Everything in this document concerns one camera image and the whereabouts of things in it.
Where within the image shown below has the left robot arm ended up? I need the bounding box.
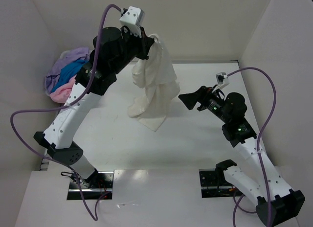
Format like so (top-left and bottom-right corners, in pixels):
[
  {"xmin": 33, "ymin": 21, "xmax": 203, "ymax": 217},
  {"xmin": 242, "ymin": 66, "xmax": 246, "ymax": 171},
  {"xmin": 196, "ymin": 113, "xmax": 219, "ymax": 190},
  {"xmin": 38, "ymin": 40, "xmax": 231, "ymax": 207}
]
[{"xmin": 34, "ymin": 26, "xmax": 154, "ymax": 187}]

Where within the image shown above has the lavender t shirt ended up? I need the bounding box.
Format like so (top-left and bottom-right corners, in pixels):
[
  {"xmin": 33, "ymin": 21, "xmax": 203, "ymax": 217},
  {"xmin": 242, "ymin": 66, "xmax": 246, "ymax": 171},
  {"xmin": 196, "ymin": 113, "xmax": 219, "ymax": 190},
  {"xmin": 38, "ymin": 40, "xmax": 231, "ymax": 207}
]
[{"xmin": 44, "ymin": 47, "xmax": 90, "ymax": 95}]

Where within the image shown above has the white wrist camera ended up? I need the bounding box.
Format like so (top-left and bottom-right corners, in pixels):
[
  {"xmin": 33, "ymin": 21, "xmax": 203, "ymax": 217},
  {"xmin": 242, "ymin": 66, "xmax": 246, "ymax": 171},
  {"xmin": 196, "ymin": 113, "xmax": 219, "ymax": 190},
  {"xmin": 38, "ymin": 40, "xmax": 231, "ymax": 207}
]
[
  {"xmin": 119, "ymin": 6, "xmax": 145, "ymax": 27},
  {"xmin": 212, "ymin": 72, "xmax": 229, "ymax": 92}
]

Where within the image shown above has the white t shirt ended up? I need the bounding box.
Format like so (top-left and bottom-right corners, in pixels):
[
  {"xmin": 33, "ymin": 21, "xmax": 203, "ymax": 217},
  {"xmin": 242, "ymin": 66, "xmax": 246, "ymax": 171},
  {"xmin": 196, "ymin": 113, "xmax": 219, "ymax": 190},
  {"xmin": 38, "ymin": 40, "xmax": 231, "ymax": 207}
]
[{"xmin": 128, "ymin": 34, "xmax": 180, "ymax": 132}]

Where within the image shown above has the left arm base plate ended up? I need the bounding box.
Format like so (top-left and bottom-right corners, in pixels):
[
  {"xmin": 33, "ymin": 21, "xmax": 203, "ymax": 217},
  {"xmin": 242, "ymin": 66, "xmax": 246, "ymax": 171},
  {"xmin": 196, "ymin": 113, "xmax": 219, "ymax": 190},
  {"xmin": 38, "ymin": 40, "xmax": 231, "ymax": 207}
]
[{"xmin": 61, "ymin": 171, "xmax": 114, "ymax": 201}]

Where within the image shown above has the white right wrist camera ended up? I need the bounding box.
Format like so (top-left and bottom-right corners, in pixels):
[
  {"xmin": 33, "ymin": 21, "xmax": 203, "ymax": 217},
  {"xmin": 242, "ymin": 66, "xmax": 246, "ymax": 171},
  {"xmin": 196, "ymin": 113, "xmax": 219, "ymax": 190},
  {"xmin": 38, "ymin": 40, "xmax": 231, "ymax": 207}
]
[{"xmin": 212, "ymin": 72, "xmax": 229, "ymax": 92}]

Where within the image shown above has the blue t shirt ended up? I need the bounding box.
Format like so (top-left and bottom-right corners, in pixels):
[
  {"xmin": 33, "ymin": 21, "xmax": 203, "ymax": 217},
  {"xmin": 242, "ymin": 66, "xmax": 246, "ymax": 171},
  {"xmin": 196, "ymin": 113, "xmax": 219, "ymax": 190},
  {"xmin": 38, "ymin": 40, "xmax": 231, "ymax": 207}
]
[{"xmin": 51, "ymin": 59, "xmax": 88, "ymax": 93}]

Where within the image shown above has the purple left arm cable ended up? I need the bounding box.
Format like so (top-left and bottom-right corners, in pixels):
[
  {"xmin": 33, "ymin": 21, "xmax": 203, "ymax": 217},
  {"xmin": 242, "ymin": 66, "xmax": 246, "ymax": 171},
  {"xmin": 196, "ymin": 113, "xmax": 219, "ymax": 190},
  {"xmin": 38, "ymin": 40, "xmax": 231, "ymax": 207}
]
[{"xmin": 10, "ymin": 4, "xmax": 127, "ymax": 222}]

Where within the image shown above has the white plastic laundry basket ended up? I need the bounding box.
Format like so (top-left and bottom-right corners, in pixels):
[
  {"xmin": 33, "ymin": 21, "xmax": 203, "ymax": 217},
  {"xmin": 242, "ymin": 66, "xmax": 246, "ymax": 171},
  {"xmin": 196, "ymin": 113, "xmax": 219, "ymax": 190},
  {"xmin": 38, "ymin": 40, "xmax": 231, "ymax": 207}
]
[{"xmin": 44, "ymin": 50, "xmax": 70, "ymax": 95}]

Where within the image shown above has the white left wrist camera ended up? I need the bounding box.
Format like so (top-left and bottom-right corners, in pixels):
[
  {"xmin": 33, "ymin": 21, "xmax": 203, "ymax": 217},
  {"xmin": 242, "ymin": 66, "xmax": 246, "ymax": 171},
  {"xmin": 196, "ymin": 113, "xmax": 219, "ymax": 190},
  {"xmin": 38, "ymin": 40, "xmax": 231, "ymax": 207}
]
[{"xmin": 119, "ymin": 6, "xmax": 145, "ymax": 27}]

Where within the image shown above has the pink t shirt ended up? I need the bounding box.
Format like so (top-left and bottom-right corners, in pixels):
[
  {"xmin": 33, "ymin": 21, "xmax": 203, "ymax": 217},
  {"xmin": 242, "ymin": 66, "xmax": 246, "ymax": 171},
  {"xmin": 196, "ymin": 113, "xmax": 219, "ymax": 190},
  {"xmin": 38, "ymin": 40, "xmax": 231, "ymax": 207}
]
[{"xmin": 49, "ymin": 75, "xmax": 76, "ymax": 104}]

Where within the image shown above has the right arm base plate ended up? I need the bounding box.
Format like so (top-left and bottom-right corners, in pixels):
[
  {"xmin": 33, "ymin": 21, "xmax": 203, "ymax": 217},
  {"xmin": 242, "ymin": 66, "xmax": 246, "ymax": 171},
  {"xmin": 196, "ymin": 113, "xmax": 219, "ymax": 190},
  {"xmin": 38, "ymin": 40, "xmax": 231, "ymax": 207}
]
[{"xmin": 199, "ymin": 169, "xmax": 242, "ymax": 198}]

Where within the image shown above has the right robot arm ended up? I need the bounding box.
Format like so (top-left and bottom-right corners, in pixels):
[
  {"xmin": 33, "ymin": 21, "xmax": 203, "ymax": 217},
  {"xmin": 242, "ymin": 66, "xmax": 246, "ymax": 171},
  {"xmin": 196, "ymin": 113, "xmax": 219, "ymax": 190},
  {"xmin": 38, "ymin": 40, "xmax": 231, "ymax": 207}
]
[{"xmin": 179, "ymin": 86, "xmax": 305, "ymax": 227}]

